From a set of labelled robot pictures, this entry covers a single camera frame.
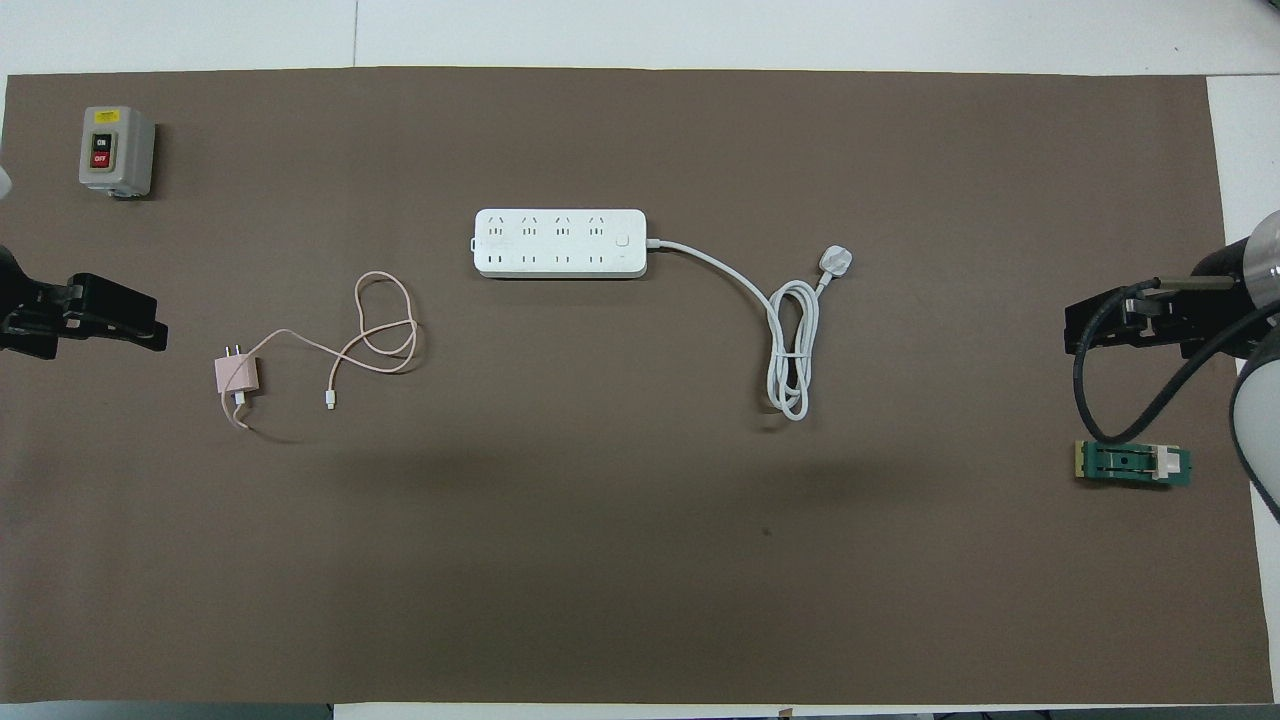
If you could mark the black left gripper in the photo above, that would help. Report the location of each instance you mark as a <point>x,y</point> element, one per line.
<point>25,295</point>

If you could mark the pink charger plug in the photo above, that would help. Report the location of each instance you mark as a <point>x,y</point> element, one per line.
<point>238,377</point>

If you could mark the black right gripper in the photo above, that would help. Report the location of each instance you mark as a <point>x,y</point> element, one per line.
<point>1215,275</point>

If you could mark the brown table mat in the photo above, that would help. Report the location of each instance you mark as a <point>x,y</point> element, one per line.
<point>600,560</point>

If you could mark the grey on-off switch box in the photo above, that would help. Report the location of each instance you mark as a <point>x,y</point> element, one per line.
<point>115,150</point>

